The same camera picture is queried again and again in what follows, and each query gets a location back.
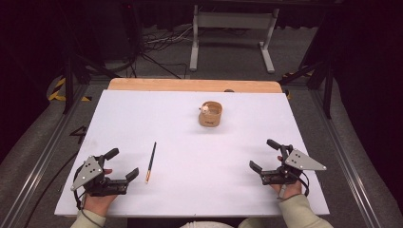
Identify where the left hand-held gripper cable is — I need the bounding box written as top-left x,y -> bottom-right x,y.
72,165 -> 89,211

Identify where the wooden table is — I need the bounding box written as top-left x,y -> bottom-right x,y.
107,78 -> 283,94

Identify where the round wooden pen holder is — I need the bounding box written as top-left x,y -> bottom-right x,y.
198,100 -> 223,128

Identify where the person's lap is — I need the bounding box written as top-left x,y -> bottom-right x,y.
180,220 -> 242,228

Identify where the black tripod stand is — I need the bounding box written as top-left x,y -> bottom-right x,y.
60,51 -> 122,116
278,58 -> 335,120

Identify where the yellow black floor tape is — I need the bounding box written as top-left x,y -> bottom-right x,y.
47,76 -> 93,103

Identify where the dark pencil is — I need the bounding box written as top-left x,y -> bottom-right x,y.
144,142 -> 158,184

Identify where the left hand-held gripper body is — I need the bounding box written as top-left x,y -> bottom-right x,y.
69,155 -> 129,198

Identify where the bundle of floor cables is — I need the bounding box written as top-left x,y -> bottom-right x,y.
141,25 -> 195,53

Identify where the aluminium floor rail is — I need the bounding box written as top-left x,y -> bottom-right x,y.
0,85 -> 90,228
308,88 -> 385,228

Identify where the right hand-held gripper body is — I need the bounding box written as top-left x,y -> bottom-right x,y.
259,143 -> 328,186

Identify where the black floor cable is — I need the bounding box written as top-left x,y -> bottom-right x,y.
22,151 -> 80,228

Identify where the person's left hand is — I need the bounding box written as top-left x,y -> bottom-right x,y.
83,167 -> 119,219

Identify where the right hand-held gripper cable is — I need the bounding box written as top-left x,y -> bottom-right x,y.
294,170 -> 311,198

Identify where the white metal stand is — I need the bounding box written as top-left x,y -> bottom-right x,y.
188,4 -> 280,74

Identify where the hand-held gripper cable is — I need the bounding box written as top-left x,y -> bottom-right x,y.
72,165 -> 89,211
294,170 -> 311,198

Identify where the white board table cover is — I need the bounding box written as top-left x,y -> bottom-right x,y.
54,89 -> 331,219

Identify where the person's right hand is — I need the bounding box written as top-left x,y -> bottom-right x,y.
269,155 -> 303,201

